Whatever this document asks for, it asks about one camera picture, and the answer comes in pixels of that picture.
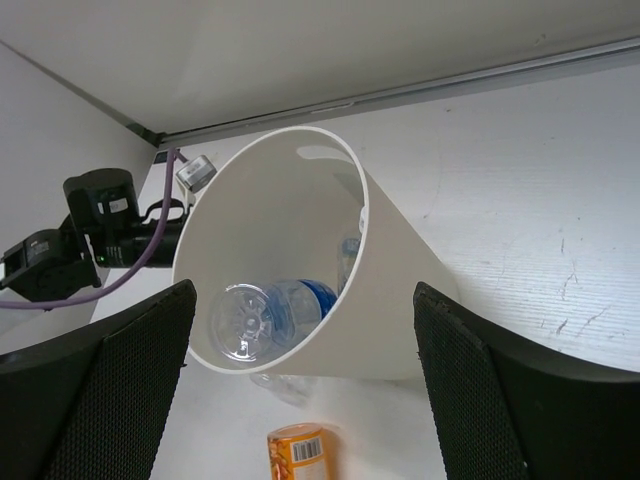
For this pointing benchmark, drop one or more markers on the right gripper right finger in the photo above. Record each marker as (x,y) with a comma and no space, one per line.
(506,407)

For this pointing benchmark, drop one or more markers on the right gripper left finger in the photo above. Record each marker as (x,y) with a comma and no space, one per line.
(93,403)

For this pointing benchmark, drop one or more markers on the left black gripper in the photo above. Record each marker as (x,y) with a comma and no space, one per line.
(127,243)

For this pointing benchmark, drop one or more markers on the blue label plastic bottle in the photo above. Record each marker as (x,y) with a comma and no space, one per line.
(254,323)

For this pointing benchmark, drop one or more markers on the clear plastic bottle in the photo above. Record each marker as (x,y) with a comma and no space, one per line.
(291,389)

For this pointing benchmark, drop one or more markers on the white label lemon bottle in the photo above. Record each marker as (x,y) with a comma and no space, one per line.
(348,249)

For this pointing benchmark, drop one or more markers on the cream plastic bin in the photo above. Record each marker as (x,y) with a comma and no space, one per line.
(278,210)

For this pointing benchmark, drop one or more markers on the orange juice bottle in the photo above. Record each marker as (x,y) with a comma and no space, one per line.
(306,451)

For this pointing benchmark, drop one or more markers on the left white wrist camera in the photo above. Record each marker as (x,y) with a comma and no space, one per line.
(194,174)

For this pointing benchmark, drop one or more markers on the aluminium table frame rail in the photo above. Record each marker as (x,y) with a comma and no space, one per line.
(571,63)

